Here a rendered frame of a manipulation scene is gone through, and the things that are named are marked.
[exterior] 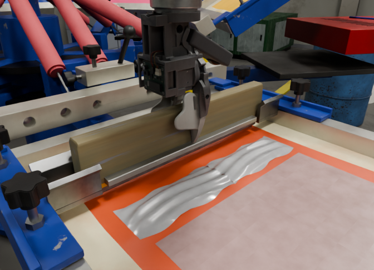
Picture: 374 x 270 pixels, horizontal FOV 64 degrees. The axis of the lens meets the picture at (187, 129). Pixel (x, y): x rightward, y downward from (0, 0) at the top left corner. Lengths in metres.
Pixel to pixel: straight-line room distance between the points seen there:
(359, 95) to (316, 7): 4.32
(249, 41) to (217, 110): 5.17
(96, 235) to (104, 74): 0.40
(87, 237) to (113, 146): 0.12
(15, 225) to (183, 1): 0.34
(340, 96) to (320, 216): 2.70
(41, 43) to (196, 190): 0.61
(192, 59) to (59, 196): 0.26
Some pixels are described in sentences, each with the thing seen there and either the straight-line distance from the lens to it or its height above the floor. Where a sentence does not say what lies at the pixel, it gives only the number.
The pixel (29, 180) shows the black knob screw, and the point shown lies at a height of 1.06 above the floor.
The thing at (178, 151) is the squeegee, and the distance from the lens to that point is 0.50.
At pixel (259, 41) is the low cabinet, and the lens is 5.64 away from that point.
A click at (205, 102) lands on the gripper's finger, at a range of 0.47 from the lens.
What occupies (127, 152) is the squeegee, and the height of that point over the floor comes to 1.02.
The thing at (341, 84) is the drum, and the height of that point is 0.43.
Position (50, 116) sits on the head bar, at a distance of 0.63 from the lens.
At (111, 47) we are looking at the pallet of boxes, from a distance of 4.79.
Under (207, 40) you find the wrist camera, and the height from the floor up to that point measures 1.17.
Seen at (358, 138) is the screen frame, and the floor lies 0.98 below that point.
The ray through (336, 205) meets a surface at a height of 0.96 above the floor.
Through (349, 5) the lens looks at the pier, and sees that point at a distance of 6.98.
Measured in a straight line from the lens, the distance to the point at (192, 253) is 0.39.
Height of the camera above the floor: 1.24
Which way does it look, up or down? 26 degrees down
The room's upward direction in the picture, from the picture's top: straight up
